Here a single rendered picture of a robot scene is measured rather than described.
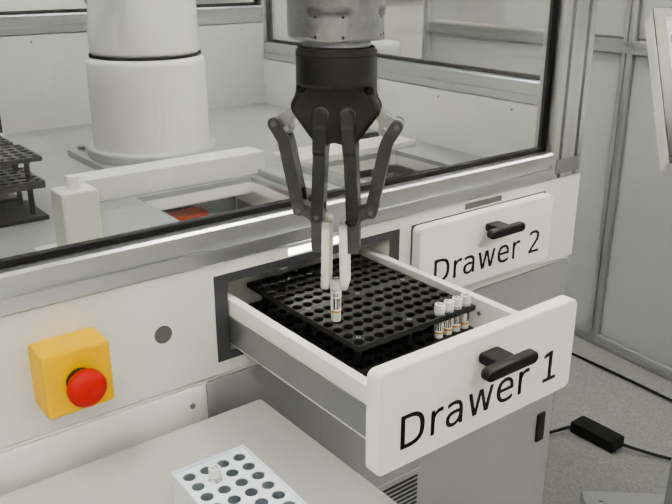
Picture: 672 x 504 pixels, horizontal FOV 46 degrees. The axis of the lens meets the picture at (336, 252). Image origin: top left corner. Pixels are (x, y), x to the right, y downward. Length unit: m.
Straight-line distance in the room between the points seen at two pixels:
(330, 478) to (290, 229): 0.31
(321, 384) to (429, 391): 0.12
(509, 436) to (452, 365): 0.70
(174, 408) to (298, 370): 0.19
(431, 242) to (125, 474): 0.52
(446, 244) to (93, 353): 0.54
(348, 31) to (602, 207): 2.20
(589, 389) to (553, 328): 1.78
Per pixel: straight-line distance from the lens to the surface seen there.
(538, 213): 1.30
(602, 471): 2.31
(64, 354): 0.85
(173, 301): 0.93
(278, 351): 0.89
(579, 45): 1.33
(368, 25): 0.71
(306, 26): 0.71
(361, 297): 0.95
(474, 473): 1.45
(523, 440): 1.53
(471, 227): 1.18
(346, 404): 0.81
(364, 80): 0.73
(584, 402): 2.60
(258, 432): 0.96
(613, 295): 2.89
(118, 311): 0.90
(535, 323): 0.87
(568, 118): 1.34
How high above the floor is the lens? 1.28
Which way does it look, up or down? 20 degrees down
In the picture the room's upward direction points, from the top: straight up
